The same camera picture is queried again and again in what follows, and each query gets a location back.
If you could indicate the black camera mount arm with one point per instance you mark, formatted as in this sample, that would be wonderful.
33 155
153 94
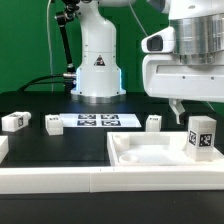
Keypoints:
62 18

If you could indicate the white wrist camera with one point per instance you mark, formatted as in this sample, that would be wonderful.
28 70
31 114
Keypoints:
160 42

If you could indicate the white U-shaped obstacle fence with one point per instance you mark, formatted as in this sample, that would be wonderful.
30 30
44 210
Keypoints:
111 178

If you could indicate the white square table top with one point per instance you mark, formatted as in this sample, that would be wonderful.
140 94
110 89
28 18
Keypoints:
153 149

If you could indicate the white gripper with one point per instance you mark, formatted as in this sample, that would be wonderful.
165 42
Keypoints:
165 77

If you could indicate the sheet with fiducial markers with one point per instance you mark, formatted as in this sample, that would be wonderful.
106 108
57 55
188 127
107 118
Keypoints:
99 120

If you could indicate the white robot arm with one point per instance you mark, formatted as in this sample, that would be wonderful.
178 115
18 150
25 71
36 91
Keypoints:
184 61

